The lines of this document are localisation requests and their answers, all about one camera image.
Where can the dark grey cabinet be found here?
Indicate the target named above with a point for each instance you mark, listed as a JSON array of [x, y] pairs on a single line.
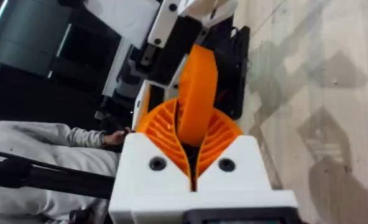
[[31, 37]]

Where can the white orange finger of the left gripper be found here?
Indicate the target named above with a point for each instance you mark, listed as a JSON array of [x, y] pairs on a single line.
[[140, 102]]

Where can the black tripod bar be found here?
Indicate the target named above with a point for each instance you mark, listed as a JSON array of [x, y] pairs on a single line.
[[47, 177]]

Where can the orange ribbed wedge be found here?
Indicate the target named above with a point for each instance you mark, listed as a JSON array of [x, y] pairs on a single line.
[[198, 93]]

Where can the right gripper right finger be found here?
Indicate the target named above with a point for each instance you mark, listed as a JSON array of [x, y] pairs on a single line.
[[237, 174]]

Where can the person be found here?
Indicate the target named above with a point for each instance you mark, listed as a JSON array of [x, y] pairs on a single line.
[[31, 174]]

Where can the person's hand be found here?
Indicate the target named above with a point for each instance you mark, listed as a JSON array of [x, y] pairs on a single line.
[[117, 137]]

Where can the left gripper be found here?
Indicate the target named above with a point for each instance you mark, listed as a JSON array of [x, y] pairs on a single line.
[[232, 71]]

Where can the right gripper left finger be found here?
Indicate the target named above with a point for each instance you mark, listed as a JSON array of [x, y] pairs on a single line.
[[140, 177]]

